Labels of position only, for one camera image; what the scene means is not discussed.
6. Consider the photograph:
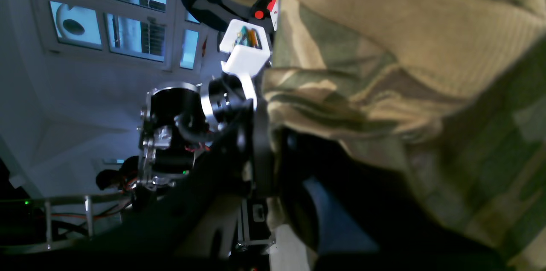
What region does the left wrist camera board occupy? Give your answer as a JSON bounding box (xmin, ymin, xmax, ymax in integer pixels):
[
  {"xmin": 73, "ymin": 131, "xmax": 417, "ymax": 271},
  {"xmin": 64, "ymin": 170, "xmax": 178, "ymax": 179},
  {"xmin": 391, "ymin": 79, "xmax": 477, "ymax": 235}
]
[{"xmin": 218, "ymin": 19, "xmax": 271, "ymax": 77}]

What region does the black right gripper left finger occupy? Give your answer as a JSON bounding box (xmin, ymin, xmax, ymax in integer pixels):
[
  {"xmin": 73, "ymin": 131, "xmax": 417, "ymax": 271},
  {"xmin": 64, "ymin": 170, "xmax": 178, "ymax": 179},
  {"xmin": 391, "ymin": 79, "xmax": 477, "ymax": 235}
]
[{"xmin": 1, "ymin": 101, "xmax": 275, "ymax": 271}]

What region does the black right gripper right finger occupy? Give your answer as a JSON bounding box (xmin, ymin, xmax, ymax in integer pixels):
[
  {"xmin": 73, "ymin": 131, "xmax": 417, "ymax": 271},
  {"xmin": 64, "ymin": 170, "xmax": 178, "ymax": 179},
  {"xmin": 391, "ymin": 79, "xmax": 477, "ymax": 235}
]
[{"xmin": 278, "ymin": 130, "xmax": 509, "ymax": 271}]

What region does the white framed window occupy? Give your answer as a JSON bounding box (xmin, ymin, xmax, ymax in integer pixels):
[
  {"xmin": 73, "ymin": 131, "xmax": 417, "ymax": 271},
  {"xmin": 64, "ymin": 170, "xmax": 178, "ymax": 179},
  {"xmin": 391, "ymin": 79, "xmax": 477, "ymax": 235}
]
[{"xmin": 31, "ymin": 0, "xmax": 207, "ymax": 74}]

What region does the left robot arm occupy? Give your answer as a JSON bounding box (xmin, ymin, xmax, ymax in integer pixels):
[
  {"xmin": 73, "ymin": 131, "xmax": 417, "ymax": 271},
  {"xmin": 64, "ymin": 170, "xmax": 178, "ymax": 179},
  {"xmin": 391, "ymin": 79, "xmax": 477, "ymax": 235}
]
[{"xmin": 97, "ymin": 61, "xmax": 275, "ymax": 217}]

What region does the metal railing frame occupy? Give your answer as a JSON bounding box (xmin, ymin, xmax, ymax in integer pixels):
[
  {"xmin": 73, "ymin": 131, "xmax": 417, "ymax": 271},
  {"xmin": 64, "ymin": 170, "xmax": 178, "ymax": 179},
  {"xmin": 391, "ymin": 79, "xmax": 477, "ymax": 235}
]
[{"xmin": 0, "ymin": 192, "xmax": 131, "ymax": 255}]

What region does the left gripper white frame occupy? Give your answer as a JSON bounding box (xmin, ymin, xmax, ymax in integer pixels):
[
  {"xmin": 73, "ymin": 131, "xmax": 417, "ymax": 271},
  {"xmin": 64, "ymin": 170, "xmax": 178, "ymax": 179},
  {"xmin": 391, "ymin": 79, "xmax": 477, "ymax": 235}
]
[{"xmin": 220, "ymin": 60, "xmax": 271, "ymax": 110}]

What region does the camouflage T-shirt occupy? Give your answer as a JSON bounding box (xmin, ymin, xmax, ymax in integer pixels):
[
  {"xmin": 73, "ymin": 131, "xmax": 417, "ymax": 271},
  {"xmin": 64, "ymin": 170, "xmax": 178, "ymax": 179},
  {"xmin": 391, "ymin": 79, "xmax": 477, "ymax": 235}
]
[{"xmin": 263, "ymin": 0, "xmax": 545, "ymax": 271}]

